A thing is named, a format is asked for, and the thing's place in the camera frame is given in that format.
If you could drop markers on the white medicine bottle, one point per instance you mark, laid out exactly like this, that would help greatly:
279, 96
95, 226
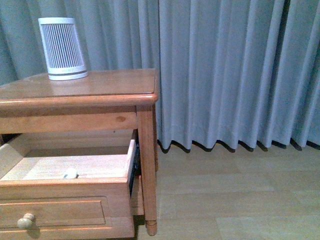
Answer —
70, 173

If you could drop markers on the upper drawer wooden knob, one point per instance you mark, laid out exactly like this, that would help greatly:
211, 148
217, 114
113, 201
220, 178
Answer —
26, 222

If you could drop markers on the wooden nightstand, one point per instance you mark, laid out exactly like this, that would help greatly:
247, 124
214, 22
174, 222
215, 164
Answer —
110, 100

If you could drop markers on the grey pleated curtain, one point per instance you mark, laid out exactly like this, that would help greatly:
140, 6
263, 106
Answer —
235, 71

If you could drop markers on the white ribbed air purifier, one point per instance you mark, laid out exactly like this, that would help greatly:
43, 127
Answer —
62, 49

